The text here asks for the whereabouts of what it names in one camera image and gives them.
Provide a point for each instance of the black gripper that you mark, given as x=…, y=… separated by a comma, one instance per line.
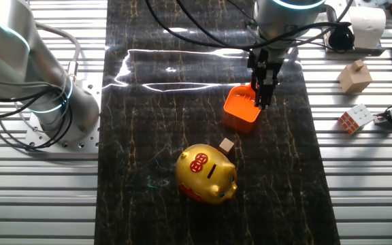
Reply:
x=265, y=63

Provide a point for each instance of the orange toy shovel green shaft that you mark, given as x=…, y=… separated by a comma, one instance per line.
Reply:
x=240, y=105

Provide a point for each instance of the small wooden cube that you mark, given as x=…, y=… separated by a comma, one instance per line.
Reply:
x=226, y=146

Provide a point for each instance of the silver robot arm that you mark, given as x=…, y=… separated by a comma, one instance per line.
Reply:
x=80, y=109

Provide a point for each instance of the wooden house shaped block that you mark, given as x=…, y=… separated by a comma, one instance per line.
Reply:
x=354, y=80

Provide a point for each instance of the grey paper roll holder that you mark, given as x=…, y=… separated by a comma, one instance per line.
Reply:
x=352, y=52

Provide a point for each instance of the rubiks cube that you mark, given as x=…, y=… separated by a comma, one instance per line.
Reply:
x=357, y=117

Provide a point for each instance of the golden piggy bank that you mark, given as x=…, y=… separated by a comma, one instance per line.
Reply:
x=203, y=177

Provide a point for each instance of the white toilet paper roll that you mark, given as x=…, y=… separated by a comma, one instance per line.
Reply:
x=369, y=27

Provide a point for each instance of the black marble pattern mat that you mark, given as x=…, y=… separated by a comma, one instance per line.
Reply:
x=148, y=211

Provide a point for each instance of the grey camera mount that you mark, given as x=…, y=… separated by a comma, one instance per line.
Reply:
x=384, y=120

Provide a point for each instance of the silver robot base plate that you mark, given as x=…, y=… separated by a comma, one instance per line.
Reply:
x=90, y=144

